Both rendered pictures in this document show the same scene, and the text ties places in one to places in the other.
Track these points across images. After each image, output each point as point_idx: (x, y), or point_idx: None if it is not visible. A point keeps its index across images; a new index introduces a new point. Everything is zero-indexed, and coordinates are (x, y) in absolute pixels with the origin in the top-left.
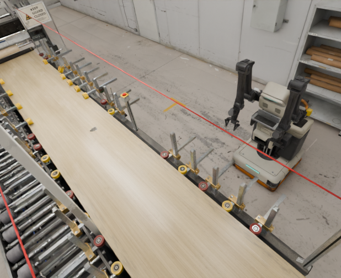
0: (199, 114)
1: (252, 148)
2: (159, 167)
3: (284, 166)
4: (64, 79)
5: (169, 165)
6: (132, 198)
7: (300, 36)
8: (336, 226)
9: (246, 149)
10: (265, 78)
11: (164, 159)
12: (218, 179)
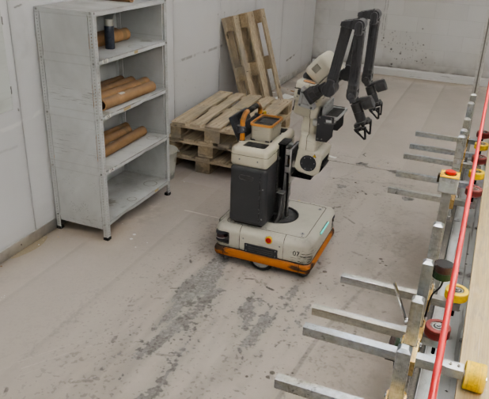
0: (153, 358)
1: (281, 226)
2: None
3: (301, 202)
4: None
5: (487, 182)
6: None
7: (19, 104)
8: (337, 202)
9: (287, 231)
10: None
11: (474, 202)
12: (348, 290)
